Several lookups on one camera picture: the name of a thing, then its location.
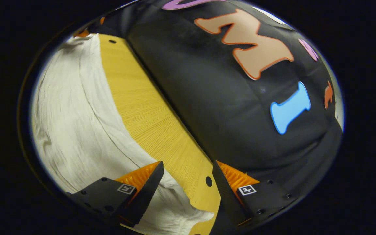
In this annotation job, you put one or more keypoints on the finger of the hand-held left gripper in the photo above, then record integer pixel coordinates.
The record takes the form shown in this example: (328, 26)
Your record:
(102, 20)
(83, 33)

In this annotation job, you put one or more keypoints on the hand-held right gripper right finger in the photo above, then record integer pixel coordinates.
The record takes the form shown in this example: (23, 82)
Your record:
(227, 192)

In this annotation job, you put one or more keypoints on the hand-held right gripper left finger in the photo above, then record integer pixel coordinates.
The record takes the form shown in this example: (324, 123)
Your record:
(147, 191)

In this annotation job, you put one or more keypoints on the white jeans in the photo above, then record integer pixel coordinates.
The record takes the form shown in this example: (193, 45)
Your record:
(77, 114)

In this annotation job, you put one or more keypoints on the black backdrop cloth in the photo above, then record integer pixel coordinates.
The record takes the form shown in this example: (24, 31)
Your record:
(214, 98)

